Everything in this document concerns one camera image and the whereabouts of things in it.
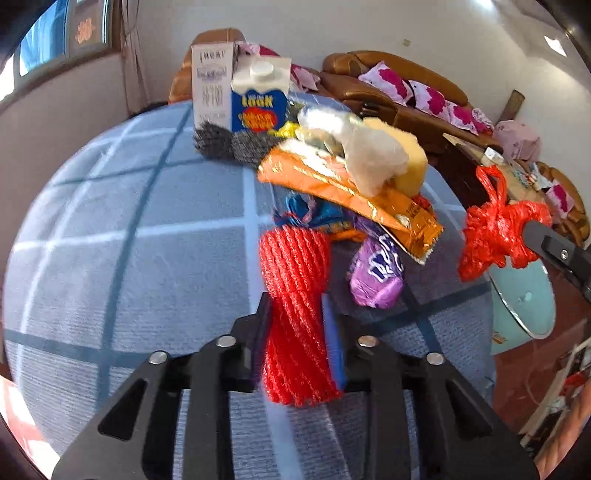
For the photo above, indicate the pink bag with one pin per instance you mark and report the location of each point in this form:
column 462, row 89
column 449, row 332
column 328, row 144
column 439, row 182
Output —
column 517, row 138

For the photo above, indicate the window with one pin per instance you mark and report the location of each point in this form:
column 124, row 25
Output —
column 41, row 37

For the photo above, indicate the red foam net sleeve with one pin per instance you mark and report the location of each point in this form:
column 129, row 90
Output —
column 295, row 277

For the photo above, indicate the purple snack packet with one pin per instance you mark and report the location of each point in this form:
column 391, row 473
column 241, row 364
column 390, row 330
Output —
column 374, row 277

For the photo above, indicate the orange snack wrapper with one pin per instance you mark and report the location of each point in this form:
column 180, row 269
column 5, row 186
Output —
column 323, row 184

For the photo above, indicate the blue checked tablecloth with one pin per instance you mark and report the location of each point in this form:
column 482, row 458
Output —
column 138, row 230

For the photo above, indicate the yellow sponge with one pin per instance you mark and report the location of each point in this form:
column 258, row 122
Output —
column 412, row 162

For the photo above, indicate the brown leather armchair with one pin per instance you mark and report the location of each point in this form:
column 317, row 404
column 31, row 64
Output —
column 217, row 36

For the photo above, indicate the white milk carton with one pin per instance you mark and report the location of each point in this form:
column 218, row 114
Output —
column 210, row 87

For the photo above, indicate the dark wooden coffee table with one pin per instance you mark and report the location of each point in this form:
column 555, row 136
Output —
column 457, row 170

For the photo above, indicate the clear plastic packet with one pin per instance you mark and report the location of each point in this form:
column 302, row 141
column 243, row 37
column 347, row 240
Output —
column 323, row 122
column 314, row 100

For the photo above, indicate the black foam net sleeve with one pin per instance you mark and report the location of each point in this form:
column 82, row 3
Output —
column 251, row 147
column 212, row 141

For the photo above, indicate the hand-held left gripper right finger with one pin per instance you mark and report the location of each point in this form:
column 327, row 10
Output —
column 333, row 350

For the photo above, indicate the pink flowered cloth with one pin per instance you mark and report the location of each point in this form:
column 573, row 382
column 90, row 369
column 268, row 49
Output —
column 300, row 74

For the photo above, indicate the curtain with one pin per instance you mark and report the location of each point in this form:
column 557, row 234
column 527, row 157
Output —
column 134, row 55

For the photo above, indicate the blue candy wrapper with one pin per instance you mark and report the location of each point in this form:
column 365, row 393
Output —
column 323, row 217

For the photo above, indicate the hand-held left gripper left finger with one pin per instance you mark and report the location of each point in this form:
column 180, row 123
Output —
column 261, row 350

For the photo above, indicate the wooden board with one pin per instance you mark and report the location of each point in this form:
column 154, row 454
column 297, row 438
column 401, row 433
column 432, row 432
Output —
column 513, row 105

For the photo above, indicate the red plastic bag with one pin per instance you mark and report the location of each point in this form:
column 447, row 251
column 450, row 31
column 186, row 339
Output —
column 489, row 230

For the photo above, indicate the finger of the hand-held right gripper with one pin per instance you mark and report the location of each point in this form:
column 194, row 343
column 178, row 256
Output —
column 563, row 256

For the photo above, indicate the blue and white carton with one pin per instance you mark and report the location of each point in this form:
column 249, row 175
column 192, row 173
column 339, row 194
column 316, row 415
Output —
column 258, row 110

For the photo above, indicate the pink flowered pillow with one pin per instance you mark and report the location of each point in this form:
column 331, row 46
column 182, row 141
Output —
column 427, row 98
column 385, row 81
column 464, row 115

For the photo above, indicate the brown leather sofa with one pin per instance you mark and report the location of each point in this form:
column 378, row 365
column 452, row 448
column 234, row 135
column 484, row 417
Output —
column 392, row 62

